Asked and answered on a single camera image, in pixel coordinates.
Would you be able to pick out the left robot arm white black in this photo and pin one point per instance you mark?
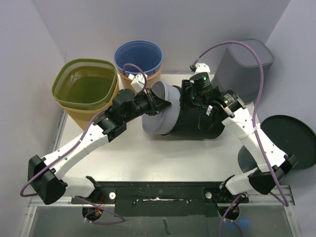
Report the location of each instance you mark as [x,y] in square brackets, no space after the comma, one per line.
[47,175]

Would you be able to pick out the dark navy round bin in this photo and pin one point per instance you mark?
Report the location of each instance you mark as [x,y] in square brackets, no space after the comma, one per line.
[293,137]

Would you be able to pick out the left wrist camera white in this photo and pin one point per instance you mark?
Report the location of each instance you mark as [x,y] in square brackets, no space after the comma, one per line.
[137,81]

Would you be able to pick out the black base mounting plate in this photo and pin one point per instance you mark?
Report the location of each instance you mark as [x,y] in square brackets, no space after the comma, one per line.
[162,199]

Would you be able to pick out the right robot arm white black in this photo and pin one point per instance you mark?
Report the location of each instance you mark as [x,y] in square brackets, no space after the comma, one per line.
[272,164]

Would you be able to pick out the tan mesh square basket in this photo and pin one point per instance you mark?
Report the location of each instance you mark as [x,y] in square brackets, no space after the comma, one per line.
[84,111]

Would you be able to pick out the grey mesh square basket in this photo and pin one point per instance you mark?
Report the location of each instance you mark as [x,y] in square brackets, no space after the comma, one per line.
[238,71]

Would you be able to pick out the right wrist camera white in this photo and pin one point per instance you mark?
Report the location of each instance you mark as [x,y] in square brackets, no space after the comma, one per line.
[200,68]

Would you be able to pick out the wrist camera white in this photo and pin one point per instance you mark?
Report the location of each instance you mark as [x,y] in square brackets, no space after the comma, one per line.
[137,81]
[200,68]

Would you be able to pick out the blue round bin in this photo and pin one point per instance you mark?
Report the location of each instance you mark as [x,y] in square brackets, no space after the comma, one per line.
[145,54]

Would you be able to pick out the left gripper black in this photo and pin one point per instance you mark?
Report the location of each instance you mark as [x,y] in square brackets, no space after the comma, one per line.
[156,104]

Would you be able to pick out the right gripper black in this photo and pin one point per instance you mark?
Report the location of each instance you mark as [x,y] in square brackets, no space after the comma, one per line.
[185,92]

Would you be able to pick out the tan round bin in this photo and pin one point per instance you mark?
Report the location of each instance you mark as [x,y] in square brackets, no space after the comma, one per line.
[129,68]

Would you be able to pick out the green mesh square basket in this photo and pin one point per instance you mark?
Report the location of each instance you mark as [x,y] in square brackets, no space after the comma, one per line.
[75,71]

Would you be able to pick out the black ribbed round bin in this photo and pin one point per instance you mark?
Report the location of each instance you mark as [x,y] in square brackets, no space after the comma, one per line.
[193,123]

